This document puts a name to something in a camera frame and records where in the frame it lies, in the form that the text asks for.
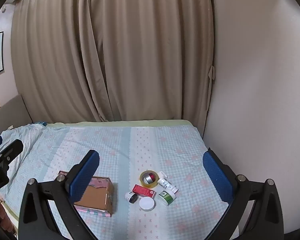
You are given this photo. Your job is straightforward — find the cardboard box pink flaps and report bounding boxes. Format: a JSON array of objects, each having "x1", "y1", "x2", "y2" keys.
[{"x1": 58, "y1": 170, "x2": 115, "y2": 217}]

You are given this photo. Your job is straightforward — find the white jar black lid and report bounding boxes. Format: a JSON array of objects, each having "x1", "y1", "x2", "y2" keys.
[{"x1": 125, "y1": 191, "x2": 138, "y2": 204}]

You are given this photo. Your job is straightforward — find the green label white jar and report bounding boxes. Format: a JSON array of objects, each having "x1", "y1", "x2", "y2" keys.
[{"x1": 158, "y1": 190, "x2": 176, "y2": 206}]

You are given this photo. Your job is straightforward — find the red rectangular carton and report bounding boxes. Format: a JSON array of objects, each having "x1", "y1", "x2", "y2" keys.
[{"x1": 132, "y1": 184, "x2": 155, "y2": 198}]

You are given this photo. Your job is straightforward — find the white pill bottle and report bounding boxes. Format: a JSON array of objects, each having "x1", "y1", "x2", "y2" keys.
[{"x1": 158, "y1": 171, "x2": 179, "y2": 193}]

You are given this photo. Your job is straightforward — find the large white lid jar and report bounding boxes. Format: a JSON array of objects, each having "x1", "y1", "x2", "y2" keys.
[{"x1": 139, "y1": 197, "x2": 155, "y2": 212}]

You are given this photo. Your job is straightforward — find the yellow tape roll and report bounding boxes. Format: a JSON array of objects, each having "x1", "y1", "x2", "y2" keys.
[{"x1": 139, "y1": 170, "x2": 159, "y2": 189}]

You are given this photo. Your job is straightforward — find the small silver red tin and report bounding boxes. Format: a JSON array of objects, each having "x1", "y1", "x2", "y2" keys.
[{"x1": 143, "y1": 172, "x2": 156, "y2": 184}]

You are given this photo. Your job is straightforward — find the grey sofa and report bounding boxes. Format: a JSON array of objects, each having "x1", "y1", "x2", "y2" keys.
[{"x1": 0, "y1": 94, "x2": 33, "y2": 134}]

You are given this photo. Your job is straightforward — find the blue checkered bed cover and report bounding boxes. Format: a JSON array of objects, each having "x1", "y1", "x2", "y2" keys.
[{"x1": 0, "y1": 121, "x2": 228, "y2": 239}]

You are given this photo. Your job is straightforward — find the beige curtain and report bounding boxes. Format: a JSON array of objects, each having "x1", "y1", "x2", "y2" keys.
[{"x1": 11, "y1": 0, "x2": 215, "y2": 133}]

